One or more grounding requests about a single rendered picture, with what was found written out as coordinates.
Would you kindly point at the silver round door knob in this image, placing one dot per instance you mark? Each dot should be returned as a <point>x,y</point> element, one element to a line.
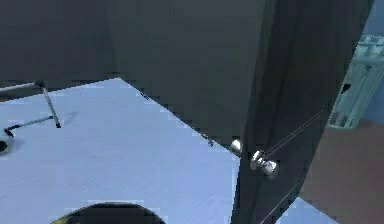
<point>265,162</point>
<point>236,146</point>

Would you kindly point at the dark grey room door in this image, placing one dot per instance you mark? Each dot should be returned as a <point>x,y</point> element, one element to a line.
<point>293,83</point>

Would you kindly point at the dark round object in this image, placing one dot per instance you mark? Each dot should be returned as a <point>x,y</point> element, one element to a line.
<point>108,215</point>

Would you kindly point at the pale green slatted furniture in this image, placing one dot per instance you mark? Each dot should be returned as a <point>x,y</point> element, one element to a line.
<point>360,86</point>

